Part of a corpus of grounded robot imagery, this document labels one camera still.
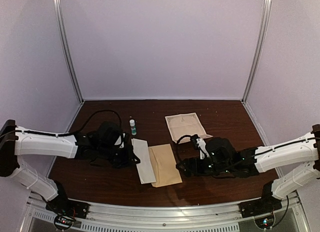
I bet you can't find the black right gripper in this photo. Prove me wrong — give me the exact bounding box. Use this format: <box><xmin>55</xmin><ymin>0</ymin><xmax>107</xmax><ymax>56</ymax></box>
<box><xmin>176</xmin><ymin>156</ymin><xmax>232</xmax><ymax>178</ymax></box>

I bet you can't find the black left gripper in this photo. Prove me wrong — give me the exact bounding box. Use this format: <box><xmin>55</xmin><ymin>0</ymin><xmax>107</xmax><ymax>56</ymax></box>
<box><xmin>97</xmin><ymin>144</ymin><xmax>140</xmax><ymax>170</ymax></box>

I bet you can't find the ornate letter sheet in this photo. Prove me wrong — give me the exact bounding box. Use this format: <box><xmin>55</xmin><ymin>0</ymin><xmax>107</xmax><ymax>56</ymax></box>
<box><xmin>165</xmin><ymin>112</ymin><xmax>213</xmax><ymax>143</ymax></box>
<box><xmin>131</xmin><ymin>138</ymin><xmax>156</xmax><ymax>184</ymax></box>

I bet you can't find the brown kraft envelope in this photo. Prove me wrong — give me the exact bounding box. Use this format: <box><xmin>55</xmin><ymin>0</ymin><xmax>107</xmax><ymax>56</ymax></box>
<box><xmin>148</xmin><ymin>144</ymin><xmax>182</xmax><ymax>188</ymax></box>

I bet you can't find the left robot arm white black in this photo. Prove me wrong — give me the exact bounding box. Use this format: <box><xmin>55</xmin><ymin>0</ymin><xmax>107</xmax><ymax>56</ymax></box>
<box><xmin>0</xmin><ymin>120</ymin><xmax>141</xmax><ymax>214</ymax></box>

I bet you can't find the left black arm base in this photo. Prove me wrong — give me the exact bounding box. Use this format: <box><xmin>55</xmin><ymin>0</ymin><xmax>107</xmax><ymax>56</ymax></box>
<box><xmin>44</xmin><ymin>181</ymin><xmax>89</xmax><ymax>219</ymax></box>

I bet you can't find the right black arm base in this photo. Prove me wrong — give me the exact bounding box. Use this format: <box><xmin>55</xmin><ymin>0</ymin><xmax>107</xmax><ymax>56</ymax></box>
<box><xmin>239</xmin><ymin>181</ymin><xmax>282</xmax><ymax>218</ymax></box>

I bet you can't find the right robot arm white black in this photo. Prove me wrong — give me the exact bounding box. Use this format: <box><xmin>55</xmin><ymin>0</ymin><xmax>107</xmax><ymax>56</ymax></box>
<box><xmin>176</xmin><ymin>124</ymin><xmax>320</xmax><ymax>213</ymax></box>

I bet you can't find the small green glue stick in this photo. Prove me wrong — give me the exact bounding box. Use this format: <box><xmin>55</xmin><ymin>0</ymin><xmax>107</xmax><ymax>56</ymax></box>
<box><xmin>129</xmin><ymin>119</ymin><xmax>137</xmax><ymax>136</ymax></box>

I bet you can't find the left round circuit board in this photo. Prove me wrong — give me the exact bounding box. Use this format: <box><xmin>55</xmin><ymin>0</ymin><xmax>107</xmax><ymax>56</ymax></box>
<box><xmin>53</xmin><ymin>215</ymin><xmax>75</xmax><ymax>230</ymax></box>

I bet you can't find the round circuit board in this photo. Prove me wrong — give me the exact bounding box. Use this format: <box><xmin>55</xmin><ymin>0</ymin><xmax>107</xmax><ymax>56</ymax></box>
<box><xmin>53</xmin><ymin>215</ymin><xmax>75</xmax><ymax>230</ymax></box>
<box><xmin>254</xmin><ymin>215</ymin><xmax>275</xmax><ymax>230</ymax></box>

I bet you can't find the right round circuit board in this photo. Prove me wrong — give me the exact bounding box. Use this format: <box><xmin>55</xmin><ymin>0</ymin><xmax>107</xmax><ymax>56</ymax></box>
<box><xmin>254</xmin><ymin>215</ymin><xmax>275</xmax><ymax>230</ymax></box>

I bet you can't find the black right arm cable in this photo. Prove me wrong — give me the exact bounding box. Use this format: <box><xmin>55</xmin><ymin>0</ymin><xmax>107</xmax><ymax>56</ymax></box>
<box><xmin>176</xmin><ymin>134</ymin><xmax>258</xmax><ymax>179</ymax></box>

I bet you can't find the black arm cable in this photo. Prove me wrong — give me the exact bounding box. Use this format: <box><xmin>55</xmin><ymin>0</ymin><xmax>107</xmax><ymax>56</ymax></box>
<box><xmin>14</xmin><ymin>109</ymin><xmax>123</xmax><ymax>140</ymax></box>
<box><xmin>176</xmin><ymin>134</ymin><xmax>258</xmax><ymax>179</ymax></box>

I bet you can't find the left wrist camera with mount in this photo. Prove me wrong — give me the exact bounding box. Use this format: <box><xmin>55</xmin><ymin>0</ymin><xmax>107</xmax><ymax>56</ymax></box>
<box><xmin>114</xmin><ymin>132</ymin><xmax>130</xmax><ymax>149</ymax></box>

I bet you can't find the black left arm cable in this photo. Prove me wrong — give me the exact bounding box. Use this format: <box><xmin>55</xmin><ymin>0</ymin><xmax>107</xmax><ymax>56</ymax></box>
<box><xmin>14</xmin><ymin>109</ymin><xmax>123</xmax><ymax>140</ymax></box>

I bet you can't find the front aluminium slotted rail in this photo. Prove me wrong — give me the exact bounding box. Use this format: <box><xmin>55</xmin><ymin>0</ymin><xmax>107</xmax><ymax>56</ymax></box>
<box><xmin>18</xmin><ymin>193</ymin><xmax>311</xmax><ymax>232</ymax></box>

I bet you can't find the left aluminium frame post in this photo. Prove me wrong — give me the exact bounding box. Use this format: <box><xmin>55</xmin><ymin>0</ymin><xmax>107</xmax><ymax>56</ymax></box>
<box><xmin>53</xmin><ymin>0</ymin><xmax>84</xmax><ymax>104</ymax></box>

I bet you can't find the aluminium frame post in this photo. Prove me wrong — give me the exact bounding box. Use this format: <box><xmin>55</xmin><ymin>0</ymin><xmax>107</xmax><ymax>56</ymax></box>
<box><xmin>53</xmin><ymin>0</ymin><xmax>84</xmax><ymax>104</ymax></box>
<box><xmin>241</xmin><ymin>0</ymin><xmax>272</xmax><ymax>104</ymax></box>

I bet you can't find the right aluminium frame post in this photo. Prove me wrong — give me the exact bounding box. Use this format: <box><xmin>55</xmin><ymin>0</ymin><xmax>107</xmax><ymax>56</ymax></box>
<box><xmin>241</xmin><ymin>0</ymin><xmax>272</xmax><ymax>104</ymax></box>

